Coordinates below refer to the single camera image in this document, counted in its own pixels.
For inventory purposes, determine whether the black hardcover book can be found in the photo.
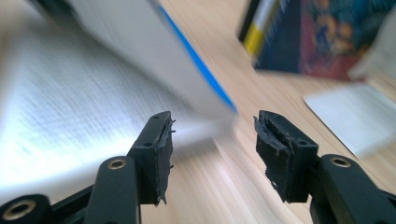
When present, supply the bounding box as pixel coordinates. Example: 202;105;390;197
237;0;265;44

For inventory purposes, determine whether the yellow paperback book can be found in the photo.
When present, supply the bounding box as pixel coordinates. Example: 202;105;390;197
242;0;284;59

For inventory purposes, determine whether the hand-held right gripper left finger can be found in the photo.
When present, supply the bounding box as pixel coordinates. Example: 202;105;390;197
127;110;176;206

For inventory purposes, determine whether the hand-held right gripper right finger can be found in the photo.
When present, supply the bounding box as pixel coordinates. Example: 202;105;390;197
253;109;320;204

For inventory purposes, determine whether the blue book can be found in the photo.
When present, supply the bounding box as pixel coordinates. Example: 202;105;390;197
0;0;240;204

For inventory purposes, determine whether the white expandable bookend rack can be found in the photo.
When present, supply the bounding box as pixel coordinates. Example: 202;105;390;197
303;8;396;161

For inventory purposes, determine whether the red illustrated book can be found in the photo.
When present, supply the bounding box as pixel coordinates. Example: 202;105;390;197
253;0;396;82

